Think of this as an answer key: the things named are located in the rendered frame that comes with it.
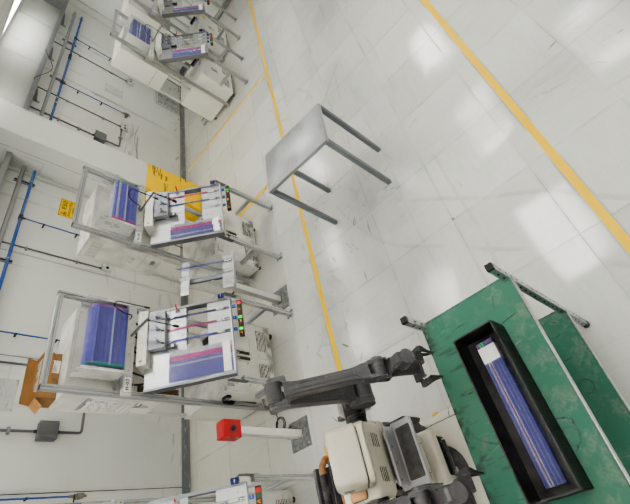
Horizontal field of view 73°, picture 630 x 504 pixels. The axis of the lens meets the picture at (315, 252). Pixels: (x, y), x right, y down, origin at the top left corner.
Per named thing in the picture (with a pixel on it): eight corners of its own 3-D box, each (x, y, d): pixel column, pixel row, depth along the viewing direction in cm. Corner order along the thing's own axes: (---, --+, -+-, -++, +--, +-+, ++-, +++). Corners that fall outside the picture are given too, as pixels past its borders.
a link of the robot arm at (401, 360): (368, 360, 157) (375, 383, 152) (380, 345, 149) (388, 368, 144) (396, 358, 161) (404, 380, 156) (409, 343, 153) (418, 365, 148)
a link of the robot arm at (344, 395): (258, 393, 160) (261, 420, 154) (265, 377, 151) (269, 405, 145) (364, 384, 176) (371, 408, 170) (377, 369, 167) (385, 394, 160)
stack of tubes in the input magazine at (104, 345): (128, 308, 348) (94, 301, 332) (124, 367, 317) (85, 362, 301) (122, 316, 355) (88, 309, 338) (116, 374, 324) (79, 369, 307)
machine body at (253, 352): (272, 329, 429) (219, 316, 391) (283, 397, 387) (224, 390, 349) (236, 357, 462) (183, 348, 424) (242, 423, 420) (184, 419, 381)
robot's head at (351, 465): (338, 498, 156) (336, 491, 144) (325, 439, 169) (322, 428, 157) (376, 488, 157) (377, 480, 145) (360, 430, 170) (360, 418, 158)
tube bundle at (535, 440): (479, 347, 168) (475, 345, 166) (494, 338, 165) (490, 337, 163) (550, 488, 137) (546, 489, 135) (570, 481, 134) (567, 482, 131)
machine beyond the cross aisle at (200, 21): (238, 15, 805) (139, -61, 687) (242, 35, 755) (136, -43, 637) (200, 71, 873) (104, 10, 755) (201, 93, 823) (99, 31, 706)
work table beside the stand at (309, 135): (391, 182, 369) (326, 139, 320) (335, 225, 408) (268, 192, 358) (380, 147, 394) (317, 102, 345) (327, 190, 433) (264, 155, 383)
